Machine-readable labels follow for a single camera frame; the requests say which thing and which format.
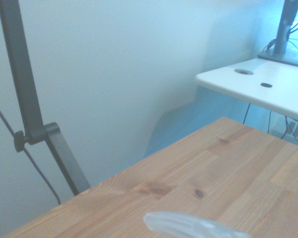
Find clear sanitizer bottle white label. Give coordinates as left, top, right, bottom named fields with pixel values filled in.
left=143, top=211, right=251, bottom=238

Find grey monitor stand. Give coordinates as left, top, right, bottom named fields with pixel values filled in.
left=257, top=0, right=298, bottom=68

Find white desk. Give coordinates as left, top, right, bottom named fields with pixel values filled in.
left=195, top=58, right=298, bottom=124

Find thin black stand cable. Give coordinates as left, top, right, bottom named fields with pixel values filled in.
left=0, top=95, right=62, bottom=205

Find dark grey camera stand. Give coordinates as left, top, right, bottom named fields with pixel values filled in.
left=0, top=0, right=91, bottom=196

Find black cables under desk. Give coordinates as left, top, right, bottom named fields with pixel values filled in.
left=242, top=103, right=298, bottom=144

